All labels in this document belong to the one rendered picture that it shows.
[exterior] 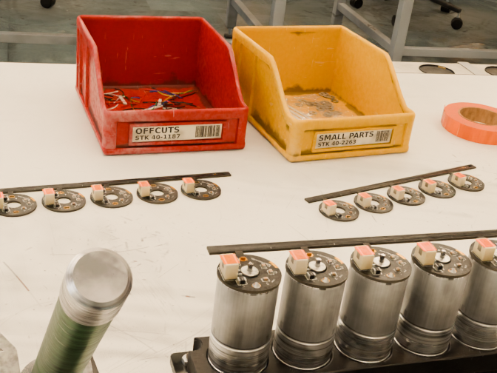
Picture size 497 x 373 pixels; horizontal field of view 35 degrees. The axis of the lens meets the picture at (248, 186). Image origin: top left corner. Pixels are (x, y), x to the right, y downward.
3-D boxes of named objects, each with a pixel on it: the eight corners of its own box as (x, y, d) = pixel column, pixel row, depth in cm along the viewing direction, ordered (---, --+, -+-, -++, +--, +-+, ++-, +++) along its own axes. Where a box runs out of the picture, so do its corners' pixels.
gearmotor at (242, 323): (272, 390, 32) (290, 286, 30) (214, 397, 31) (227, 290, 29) (254, 351, 34) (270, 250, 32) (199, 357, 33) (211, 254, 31)
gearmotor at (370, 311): (396, 375, 34) (422, 275, 31) (343, 382, 33) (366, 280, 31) (372, 339, 36) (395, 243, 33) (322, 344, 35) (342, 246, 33)
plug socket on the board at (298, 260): (312, 274, 31) (315, 259, 30) (291, 275, 31) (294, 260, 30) (305, 262, 31) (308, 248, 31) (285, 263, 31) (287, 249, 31)
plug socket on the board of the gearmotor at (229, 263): (243, 278, 30) (245, 263, 30) (222, 280, 30) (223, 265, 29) (237, 266, 31) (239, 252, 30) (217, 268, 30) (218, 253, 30)
